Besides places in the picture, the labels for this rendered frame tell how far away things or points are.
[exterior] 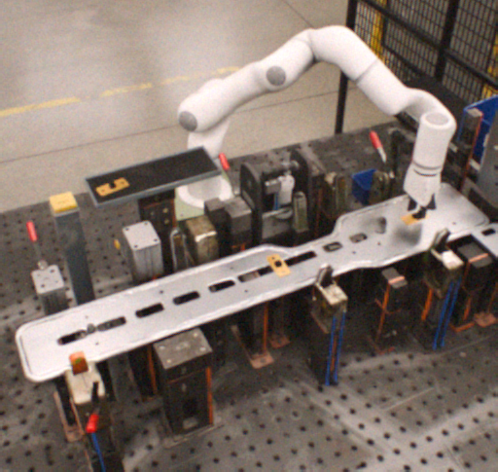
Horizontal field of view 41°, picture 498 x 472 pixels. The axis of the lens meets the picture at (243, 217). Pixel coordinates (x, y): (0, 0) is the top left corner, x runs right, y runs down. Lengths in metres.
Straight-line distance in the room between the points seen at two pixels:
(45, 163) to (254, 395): 2.48
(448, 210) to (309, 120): 2.31
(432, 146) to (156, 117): 2.74
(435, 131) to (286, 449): 0.92
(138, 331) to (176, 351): 0.14
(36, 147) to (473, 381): 2.98
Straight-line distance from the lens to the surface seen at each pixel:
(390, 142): 2.04
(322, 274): 1.72
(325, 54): 1.86
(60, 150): 4.16
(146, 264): 1.82
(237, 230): 1.92
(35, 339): 1.76
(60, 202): 1.87
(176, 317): 1.74
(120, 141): 4.16
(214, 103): 2.09
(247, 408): 1.93
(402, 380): 2.03
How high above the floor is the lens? 2.31
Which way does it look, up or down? 41 degrees down
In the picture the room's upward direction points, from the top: straight up
